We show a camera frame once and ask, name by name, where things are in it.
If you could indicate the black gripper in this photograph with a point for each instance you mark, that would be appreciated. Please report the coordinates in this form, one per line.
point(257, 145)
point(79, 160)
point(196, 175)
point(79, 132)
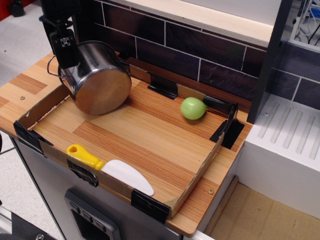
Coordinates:
point(58, 30)

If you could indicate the stainless steel pot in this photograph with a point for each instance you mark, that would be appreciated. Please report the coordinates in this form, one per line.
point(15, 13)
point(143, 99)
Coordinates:
point(99, 83)

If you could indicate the grey oven control panel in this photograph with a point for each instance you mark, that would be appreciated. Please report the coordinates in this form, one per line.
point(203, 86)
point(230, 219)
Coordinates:
point(91, 223)

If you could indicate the yellow handled white toy knife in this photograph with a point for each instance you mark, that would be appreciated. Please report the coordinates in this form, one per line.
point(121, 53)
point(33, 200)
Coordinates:
point(115, 168)

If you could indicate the white sink drainboard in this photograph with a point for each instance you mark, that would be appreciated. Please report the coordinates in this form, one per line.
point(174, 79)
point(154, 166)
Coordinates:
point(280, 157)

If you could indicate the dark grey vertical post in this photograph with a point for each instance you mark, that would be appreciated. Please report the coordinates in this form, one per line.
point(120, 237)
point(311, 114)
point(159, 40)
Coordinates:
point(262, 90)

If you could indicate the black object on floor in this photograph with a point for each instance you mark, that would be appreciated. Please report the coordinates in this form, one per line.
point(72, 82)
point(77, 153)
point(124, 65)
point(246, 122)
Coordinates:
point(16, 8)

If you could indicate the green toy pear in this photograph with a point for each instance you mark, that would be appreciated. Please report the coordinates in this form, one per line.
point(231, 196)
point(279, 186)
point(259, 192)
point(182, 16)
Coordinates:
point(192, 108)

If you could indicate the cardboard fence with black tape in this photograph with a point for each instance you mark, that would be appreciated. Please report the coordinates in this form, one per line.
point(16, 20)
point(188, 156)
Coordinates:
point(187, 162)

